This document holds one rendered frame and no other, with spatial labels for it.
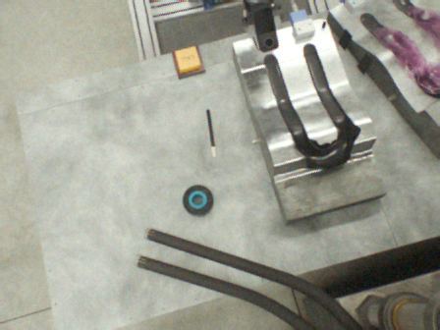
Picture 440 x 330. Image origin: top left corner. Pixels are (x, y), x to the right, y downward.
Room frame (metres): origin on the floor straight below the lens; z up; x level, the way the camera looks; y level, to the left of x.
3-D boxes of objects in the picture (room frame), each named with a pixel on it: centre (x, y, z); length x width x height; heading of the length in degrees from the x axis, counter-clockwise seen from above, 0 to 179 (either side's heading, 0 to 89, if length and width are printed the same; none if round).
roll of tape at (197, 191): (0.26, 0.07, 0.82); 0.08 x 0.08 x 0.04
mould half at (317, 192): (0.44, -0.24, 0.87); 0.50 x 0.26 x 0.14; 9
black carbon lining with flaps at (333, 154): (0.46, -0.25, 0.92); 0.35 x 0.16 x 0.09; 9
